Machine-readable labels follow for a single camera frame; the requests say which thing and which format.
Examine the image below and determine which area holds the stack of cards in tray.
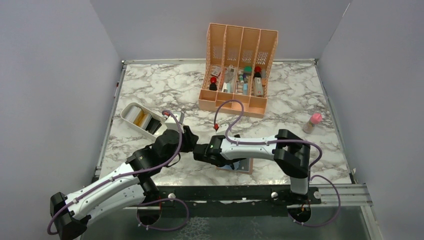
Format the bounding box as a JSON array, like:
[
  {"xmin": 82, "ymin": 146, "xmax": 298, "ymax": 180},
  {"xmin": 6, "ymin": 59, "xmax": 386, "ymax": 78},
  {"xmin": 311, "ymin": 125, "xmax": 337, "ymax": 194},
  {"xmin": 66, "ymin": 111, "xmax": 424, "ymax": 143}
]
[{"xmin": 125, "ymin": 105, "xmax": 163, "ymax": 135}]

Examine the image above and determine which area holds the green cap bottle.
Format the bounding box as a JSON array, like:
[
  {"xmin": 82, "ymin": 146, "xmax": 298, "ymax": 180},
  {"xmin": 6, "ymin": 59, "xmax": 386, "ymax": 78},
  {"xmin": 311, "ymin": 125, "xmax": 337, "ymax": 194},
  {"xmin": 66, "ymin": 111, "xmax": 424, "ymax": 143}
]
[{"xmin": 243, "ymin": 66, "xmax": 253, "ymax": 76}]

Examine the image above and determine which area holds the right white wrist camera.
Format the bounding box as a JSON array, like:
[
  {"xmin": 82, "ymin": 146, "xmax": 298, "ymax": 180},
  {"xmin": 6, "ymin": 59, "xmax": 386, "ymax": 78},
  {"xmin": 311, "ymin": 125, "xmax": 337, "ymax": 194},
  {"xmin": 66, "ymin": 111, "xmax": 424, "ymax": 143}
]
[{"xmin": 215, "ymin": 123, "xmax": 232, "ymax": 137}]

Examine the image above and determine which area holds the white plastic tray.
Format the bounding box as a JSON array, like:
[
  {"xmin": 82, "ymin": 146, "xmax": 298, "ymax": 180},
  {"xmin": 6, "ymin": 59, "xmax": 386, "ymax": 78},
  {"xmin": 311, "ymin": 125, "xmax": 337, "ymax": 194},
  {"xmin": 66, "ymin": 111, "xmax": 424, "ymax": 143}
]
[{"xmin": 120, "ymin": 102, "xmax": 167, "ymax": 142}]

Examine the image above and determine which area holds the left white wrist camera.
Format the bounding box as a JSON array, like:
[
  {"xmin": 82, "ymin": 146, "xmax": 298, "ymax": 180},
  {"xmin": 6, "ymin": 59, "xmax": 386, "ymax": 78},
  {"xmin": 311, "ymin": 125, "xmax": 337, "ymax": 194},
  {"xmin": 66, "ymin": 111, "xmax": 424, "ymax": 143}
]
[{"xmin": 164, "ymin": 111, "xmax": 185, "ymax": 131}]

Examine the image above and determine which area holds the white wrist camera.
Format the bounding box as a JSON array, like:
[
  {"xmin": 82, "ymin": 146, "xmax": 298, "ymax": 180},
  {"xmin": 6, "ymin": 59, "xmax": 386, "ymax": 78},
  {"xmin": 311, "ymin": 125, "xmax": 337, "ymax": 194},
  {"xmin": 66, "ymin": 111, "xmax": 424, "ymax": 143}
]
[
  {"xmin": 164, "ymin": 111, "xmax": 185, "ymax": 131},
  {"xmin": 215, "ymin": 123, "xmax": 232, "ymax": 137}
]

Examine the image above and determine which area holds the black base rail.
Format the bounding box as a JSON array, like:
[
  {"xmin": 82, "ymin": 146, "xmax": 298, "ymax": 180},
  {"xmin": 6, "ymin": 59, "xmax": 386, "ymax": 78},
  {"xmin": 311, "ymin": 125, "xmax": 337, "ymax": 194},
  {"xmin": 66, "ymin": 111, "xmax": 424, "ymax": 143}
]
[{"xmin": 125, "ymin": 184, "xmax": 322, "ymax": 220}]

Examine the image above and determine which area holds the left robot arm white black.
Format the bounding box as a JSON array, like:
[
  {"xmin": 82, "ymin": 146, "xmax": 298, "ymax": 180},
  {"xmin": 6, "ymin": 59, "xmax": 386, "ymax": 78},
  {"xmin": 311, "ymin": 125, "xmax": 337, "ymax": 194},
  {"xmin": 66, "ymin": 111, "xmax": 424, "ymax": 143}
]
[{"xmin": 47, "ymin": 126, "xmax": 199, "ymax": 240}]

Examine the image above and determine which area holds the brown leather card holder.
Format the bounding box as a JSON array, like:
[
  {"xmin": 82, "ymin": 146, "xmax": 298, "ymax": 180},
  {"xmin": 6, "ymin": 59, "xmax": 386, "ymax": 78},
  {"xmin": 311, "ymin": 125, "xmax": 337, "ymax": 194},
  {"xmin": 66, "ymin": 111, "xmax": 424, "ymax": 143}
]
[{"xmin": 216, "ymin": 158, "xmax": 254, "ymax": 175}]

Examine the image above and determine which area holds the red black stamp right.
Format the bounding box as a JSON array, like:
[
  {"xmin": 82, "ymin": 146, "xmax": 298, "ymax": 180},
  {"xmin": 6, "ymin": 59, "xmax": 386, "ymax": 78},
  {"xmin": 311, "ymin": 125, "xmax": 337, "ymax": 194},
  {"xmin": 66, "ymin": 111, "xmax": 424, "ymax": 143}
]
[{"xmin": 253, "ymin": 66, "xmax": 262, "ymax": 78}]

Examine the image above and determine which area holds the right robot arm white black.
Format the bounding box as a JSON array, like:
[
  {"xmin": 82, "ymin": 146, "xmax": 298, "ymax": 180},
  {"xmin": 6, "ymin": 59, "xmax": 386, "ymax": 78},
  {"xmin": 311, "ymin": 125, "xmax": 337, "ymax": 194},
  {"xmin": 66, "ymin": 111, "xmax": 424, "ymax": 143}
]
[{"xmin": 193, "ymin": 129, "xmax": 311, "ymax": 204}]

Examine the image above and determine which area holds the red black stamp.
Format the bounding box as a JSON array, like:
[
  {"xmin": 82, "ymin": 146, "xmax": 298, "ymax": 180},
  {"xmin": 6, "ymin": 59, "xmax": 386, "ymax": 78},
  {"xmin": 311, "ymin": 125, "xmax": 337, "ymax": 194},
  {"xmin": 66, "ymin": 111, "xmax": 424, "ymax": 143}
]
[
  {"xmin": 209, "ymin": 76, "xmax": 218, "ymax": 91},
  {"xmin": 253, "ymin": 66, "xmax": 262, "ymax": 78}
]

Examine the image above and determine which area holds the pink cap small bottle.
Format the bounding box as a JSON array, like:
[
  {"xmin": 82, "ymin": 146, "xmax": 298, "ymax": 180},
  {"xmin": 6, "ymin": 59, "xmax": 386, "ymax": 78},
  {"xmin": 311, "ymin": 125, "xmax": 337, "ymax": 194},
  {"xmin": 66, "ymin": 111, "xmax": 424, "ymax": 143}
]
[{"xmin": 302, "ymin": 113, "xmax": 323, "ymax": 134}]

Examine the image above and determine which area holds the red black stamp left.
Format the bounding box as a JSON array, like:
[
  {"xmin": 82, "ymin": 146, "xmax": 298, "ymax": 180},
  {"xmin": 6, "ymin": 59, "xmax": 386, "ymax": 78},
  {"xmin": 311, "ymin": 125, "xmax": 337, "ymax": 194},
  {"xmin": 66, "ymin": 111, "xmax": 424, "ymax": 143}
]
[{"xmin": 209, "ymin": 76, "xmax": 218, "ymax": 91}]

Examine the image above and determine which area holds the peach desk organizer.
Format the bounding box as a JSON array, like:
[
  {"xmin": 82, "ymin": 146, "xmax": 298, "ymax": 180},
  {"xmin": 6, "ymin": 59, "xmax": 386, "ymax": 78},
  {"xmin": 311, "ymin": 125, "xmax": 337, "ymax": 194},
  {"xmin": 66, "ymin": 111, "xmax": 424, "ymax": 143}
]
[{"xmin": 198, "ymin": 23, "xmax": 278, "ymax": 118}]

